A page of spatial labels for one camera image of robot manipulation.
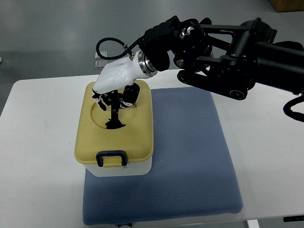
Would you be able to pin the black label under table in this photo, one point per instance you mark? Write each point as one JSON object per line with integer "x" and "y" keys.
{"x": 293, "y": 218}

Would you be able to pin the blue padded mat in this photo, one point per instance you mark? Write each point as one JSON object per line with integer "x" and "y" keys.
{"x": 192, "y": 172}

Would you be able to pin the white storage box base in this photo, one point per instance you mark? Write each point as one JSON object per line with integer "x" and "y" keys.
{"x": 131, "y": 169}

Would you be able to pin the silver floor plate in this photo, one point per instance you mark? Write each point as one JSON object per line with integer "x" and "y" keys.
{"x": 103, "y": 53}
{"x": 100, "y": 64}

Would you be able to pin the upper silver floor plate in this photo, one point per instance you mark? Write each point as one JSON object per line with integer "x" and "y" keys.
{"x": 103, "y": 53}

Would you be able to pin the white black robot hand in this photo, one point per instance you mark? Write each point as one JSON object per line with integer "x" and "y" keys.
{"x": 121, "y": 73}

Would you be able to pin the yellow box lid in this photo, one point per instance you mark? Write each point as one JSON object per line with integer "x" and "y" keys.
{"x": 135, "y": 138}

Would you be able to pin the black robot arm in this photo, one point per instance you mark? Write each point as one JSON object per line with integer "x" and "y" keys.
{"x": 228, "y": 60}

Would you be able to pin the brown cardboard box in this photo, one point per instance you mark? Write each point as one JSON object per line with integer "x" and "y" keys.
{"x": 287, "y": 5}

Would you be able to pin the lower silver floor plate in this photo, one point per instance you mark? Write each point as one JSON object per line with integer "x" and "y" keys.
{"x": 100, "y": 64}

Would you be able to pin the front dark blue latch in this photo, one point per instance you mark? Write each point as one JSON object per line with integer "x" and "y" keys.
{"x": 111, "y": 159}

